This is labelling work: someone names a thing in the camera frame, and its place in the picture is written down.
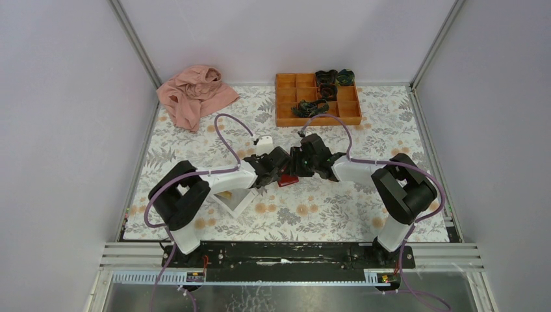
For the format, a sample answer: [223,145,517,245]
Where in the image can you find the camouflage rolled belt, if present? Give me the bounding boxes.
[291,99,329,118]

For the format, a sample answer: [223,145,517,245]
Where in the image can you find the red card holder wallet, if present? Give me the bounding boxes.
[277,174,299,187]

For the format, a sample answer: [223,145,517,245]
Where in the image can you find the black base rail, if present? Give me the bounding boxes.
[162,241,416,282]

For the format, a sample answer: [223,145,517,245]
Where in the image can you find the black rolled belt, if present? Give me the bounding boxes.
[314,70,339,86]

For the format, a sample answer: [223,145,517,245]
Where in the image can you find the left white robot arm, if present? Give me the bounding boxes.
[148,147,291,267]

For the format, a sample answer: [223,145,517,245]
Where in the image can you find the pink crumpled cloth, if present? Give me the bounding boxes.
[157,65,239,133]

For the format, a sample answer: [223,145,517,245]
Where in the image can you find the loose gold card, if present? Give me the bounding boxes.
[216,191,233,200]

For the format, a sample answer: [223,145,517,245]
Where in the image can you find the floral table mat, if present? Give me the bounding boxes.
[122,86,429,242]

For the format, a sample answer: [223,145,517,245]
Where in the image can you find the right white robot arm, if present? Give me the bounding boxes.
[287,134,438,268]

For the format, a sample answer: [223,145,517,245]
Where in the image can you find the dark rolled belt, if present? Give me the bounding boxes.
[318,83,338,101]

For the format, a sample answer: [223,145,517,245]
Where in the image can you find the white plastic card box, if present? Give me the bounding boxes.
[210,189,259,218]

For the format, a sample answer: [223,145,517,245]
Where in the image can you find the green rolled belt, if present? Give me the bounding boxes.
[335,69,355,86]

